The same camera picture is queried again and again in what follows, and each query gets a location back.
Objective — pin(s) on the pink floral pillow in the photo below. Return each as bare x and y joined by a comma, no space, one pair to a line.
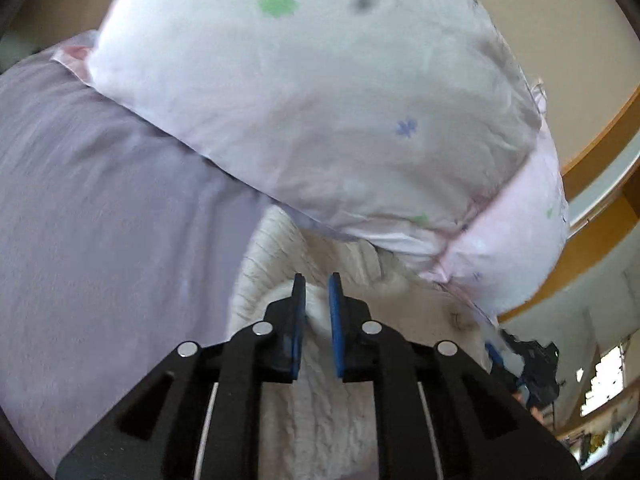
502,259

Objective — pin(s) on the lilac bed sheet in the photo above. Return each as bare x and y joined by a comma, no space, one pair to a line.
117,244

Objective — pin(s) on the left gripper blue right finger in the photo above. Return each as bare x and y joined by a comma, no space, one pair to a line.
438,414

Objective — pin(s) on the beige cable knit sweater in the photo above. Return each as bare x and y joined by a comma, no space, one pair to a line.
318,427

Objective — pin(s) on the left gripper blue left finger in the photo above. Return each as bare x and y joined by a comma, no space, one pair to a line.
196,414

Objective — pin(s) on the white floral pillow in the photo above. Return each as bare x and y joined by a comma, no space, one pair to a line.
397,121

